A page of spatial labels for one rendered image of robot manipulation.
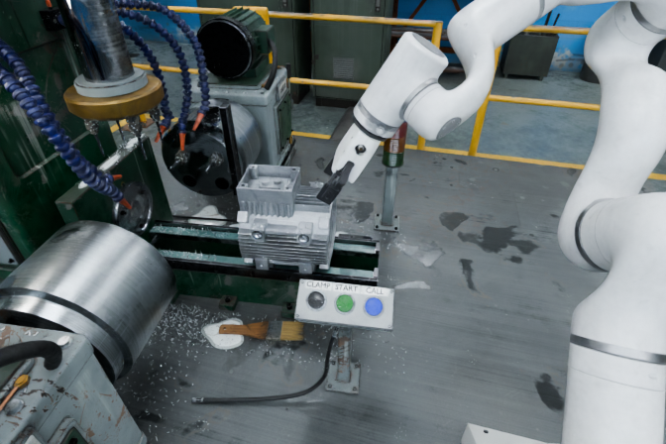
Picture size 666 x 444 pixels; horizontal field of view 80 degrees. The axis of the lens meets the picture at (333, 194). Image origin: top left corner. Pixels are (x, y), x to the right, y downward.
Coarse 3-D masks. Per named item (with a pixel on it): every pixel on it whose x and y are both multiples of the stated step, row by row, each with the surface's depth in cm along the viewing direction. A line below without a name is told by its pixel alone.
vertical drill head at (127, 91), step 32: (64, 0) 67; (96, 0) 68; (96, 32) 70; (96, 64) 73; (128, 64) 77; (64, 96) 75; (96, 96) 74; (128, 96) 75; (160, 96) 80; (96, 128) 81; (160, 128) 88
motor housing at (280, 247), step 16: (304, 192) 88; (304, 208) 86; (320, 208) 86; (240, 224) 87; (272, 224) 86; (288, 224) 86; (240, 240) 86; (272, 240) 85; (288, 240) 85; (320, 240) 84; (256, 256) 89; (272, 256) 88; (288, 256) 88; (304, 256) 86; (320, 256) 86
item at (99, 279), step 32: (96, 224) 70; (32, 256) 66; (64, 256) 64; (96, 256) 65; (128, 256) 68; (160, 256) 74; (0, 288) 59; (32, 288) 58; (64, 288) 59; (96, 288) 62; (128, 288) 66; (160, 288) 72; (0, 320) 59; (32, 320) 57; (64, 320) 58; (96, 320) 60; (128, 320) 64; (96, 352) 60; (128, 352) 64
